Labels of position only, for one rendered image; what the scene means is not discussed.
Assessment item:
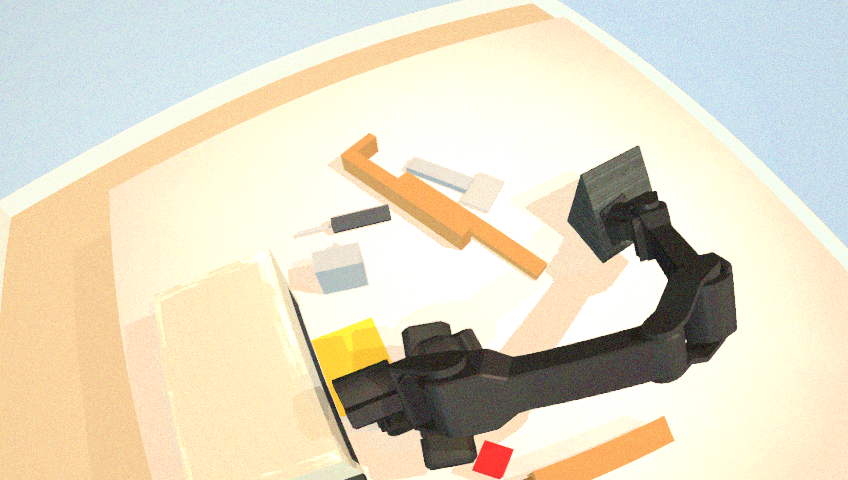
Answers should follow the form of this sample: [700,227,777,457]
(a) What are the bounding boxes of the black-handled tool with grey metal rod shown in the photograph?
[298,204,391,236]

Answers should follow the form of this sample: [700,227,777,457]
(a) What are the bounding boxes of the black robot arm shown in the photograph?
[332,191,737,439]

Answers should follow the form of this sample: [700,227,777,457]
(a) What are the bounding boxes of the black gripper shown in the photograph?
[402,321,478,471]

